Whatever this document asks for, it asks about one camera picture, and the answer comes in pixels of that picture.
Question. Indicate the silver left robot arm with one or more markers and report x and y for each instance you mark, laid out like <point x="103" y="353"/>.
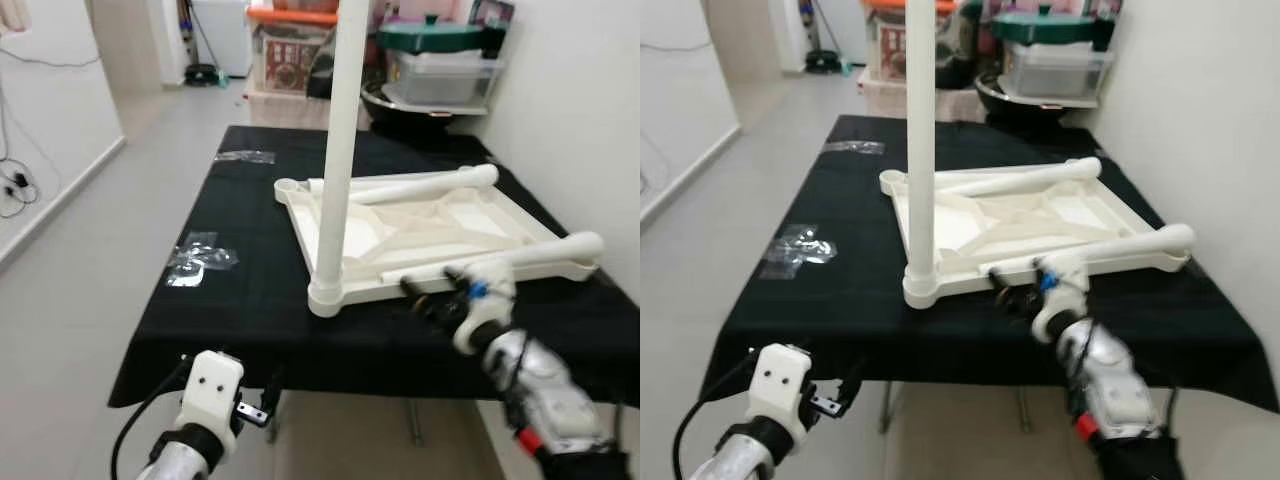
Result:
<point x="735" y="462"/>
<point x="180" y="462"/>

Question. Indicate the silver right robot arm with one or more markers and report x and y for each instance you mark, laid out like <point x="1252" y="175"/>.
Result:
<point x="1120" y="400"/>
<point x="545" y="400"/>

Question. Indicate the black tablecloth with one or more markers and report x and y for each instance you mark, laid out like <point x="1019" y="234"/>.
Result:
<point x="830" y="320"/>
<point x="250" y="330"/>

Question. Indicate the metal folding table leg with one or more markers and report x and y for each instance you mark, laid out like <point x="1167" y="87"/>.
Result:
<point x="1023" y="410"/>
<point x="413" y="420"/>

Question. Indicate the crumpled clear tape patch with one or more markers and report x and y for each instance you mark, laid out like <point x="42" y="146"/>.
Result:
<point x="797" y="250"/>
<point x="200" y="258"/>

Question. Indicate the black round pan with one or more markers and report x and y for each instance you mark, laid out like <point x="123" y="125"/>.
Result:
<point x="1010" y="105"/>
<point x="400" y="108"/>

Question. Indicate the clear plastic storage box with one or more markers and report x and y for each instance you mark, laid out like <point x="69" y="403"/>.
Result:
<point x="1055" y="72"/>
<point x="440" y="80"/>

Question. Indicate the clear tape strip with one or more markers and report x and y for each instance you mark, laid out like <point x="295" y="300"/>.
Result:
<point x="245" y="156"/>
<point x="855" y="147"/>

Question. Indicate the beige textured cloth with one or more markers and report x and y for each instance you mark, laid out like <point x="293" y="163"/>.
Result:
<point x="290" y="110"/>
<point x="890" y="100"/>

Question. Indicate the green lidded pot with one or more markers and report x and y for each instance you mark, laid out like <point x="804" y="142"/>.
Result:
<point x="430" y="38"/>
<point x="1045" y="30"/>

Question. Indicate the red printed cardboard box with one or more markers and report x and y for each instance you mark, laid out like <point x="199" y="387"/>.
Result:
<point x="285" y="60"/>
<point x="890" y="45"/>

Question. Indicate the black round floor device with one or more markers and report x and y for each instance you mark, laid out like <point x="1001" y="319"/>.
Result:
<point x="825" y="62"/>
<point x="203" y="75"/>

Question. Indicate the orange plastic lid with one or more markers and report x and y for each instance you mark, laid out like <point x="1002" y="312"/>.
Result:
<point x="885" y="7"/>
<point x="285" y="16"/>

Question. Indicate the white cabinet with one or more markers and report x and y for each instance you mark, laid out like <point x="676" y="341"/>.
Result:
<point x="225" y="35"/>
<point x="840" y="25"/>

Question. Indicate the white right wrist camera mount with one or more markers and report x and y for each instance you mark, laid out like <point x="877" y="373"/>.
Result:
<point x="1070" y="265"/>
<point x="490" y="300"/>

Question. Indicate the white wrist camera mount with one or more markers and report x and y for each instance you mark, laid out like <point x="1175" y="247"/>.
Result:
<point x="210" y="385"/>
<point x="1070" y="265"/>
<point x="490" y="300"/>
<point x="778" y="380"/>

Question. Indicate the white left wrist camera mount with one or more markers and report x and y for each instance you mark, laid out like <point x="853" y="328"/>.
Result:
<point x="778" y="380"/>
<point x="210" y="385"/>

